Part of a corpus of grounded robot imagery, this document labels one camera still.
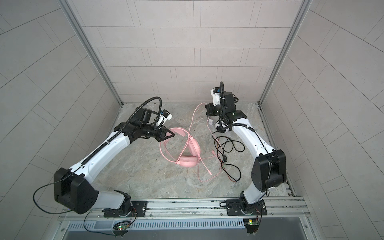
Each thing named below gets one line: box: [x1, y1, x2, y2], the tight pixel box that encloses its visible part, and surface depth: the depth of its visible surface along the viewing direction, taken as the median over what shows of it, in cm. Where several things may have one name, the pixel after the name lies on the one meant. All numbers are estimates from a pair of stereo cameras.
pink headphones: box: [159, 127, 201, 168], surface depth 72 cm
